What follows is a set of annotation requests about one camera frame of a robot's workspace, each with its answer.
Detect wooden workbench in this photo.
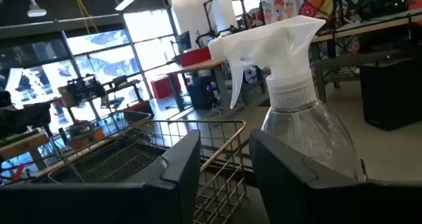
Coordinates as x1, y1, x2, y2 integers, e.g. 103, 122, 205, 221
0, 131, 50, 172

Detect long wood-edged table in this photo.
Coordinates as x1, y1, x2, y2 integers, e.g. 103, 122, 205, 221
309, 11, 422, 43

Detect orange shop vacuum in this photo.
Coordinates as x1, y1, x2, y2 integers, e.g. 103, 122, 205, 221
67, 120, 106, 150

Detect grey bench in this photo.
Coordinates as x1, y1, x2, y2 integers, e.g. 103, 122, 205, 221
311, 49, 409, 103

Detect black background robot rig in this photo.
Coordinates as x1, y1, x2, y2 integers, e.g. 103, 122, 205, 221
196, 0, 251, 49

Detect wooden desk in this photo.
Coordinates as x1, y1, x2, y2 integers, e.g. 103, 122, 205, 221
166, 59, 231, 113

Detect colourful patchwork quilt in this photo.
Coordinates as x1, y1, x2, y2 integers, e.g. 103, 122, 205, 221
260, 0, 363, 57

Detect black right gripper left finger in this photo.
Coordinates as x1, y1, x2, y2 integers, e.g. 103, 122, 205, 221
0, 130, 202, 224

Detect black bulky equipment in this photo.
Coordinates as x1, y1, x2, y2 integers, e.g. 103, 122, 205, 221
0, 90, 53, 140

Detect black office chair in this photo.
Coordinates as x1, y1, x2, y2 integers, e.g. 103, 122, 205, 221
100, 74, 143, 111

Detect red box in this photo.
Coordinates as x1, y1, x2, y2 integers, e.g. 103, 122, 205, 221
179, 47, 212, 68

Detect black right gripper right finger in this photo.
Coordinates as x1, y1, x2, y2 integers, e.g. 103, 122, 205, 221
249, 128, 422, 224

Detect red cabinet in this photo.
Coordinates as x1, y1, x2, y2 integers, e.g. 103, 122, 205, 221
150, 74, 182, 99

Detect gold wire basket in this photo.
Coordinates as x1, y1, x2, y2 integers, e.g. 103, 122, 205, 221
0, 110, 152, 185
47, 119, 248, 224

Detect black computer tower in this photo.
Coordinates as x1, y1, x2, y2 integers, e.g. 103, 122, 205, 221
187, 75, 219, 110

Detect yellow rope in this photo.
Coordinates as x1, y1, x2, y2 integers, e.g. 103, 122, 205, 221
72, 0, 100, 34

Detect black computer monitor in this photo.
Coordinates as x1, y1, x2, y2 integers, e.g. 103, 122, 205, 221
176, 31, 193, 52

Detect clear plastic spray bottle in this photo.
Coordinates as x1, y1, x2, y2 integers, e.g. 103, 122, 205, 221
208, 15, 365, 182

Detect large black box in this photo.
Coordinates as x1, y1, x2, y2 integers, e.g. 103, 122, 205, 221
359, 57, 422, 131

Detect white pendant lamp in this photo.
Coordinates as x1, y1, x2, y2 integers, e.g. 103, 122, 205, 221
24, 0, 47, 18

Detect black plastic crate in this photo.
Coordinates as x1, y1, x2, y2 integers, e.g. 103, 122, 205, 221
65, 74, 107, 106

